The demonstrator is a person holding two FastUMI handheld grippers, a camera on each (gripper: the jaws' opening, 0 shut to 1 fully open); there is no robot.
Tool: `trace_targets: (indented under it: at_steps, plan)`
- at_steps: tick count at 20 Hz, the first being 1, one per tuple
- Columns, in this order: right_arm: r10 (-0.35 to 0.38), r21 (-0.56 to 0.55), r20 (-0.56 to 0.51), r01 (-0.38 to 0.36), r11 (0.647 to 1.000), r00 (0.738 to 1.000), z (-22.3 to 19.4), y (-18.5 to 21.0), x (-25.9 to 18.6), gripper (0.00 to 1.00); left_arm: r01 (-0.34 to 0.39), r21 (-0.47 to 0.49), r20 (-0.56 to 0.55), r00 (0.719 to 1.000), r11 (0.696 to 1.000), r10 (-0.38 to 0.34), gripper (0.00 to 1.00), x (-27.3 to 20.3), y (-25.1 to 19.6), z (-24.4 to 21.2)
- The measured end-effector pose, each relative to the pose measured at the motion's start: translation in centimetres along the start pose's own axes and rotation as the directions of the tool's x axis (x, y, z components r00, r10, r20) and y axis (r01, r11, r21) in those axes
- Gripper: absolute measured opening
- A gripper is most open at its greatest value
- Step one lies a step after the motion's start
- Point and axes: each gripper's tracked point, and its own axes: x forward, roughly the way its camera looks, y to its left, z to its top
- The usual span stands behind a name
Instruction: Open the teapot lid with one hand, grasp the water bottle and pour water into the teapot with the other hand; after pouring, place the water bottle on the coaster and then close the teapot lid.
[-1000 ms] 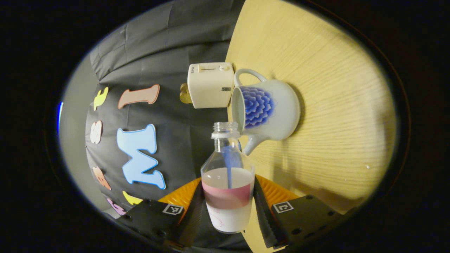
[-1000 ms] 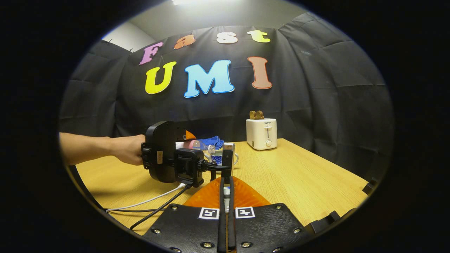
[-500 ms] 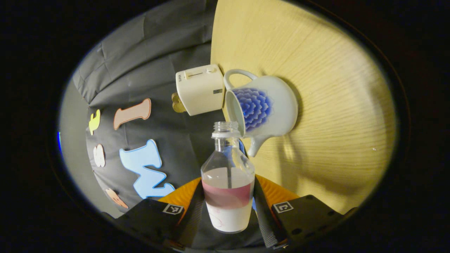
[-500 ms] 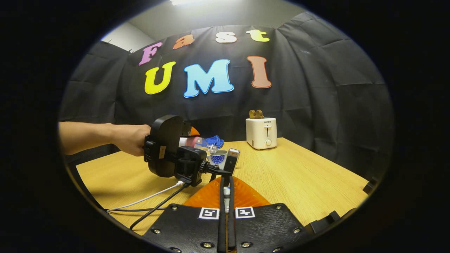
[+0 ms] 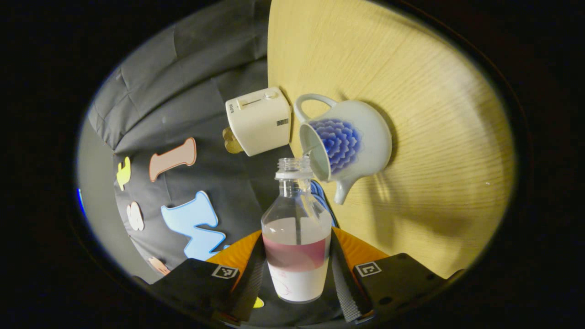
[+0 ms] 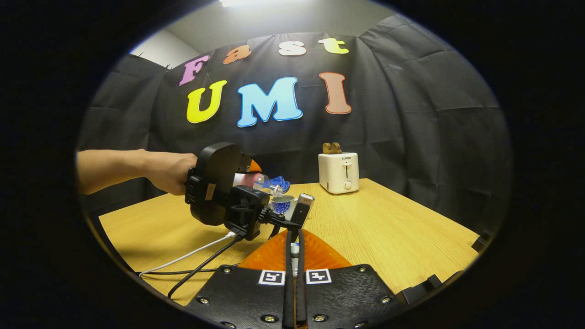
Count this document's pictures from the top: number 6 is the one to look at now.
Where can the clear plastic water bottle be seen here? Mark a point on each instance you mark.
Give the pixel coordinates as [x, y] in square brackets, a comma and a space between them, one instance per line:
[251, 180]

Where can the ceiling light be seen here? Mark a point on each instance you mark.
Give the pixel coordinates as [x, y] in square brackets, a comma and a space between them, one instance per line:
[235, 2]

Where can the white blue-patterned teacup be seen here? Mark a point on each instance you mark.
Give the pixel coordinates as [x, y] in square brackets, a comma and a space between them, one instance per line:
[282, 205]

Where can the brown toast slice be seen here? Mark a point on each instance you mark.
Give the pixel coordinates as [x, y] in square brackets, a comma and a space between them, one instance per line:
[327, 148]
[337, 148]

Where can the black backdrop cloth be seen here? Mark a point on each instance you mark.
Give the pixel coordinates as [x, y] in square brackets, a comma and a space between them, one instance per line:
[411, 128]

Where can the black notched object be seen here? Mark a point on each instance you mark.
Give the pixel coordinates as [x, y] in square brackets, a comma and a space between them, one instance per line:
[420, 287]

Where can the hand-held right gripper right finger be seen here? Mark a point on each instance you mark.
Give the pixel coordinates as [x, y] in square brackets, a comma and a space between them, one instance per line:
[301, 260]

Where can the blue folded towel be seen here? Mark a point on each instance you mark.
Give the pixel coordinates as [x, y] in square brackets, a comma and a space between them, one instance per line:
[282, 183]

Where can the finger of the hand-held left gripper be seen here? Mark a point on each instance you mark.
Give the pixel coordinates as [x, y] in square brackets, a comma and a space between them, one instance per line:
[253, 167]

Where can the white toaster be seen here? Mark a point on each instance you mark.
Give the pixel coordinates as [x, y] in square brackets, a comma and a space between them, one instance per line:
[338, 173]

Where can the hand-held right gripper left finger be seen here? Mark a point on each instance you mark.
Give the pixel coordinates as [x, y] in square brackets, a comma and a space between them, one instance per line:
[288, 260]

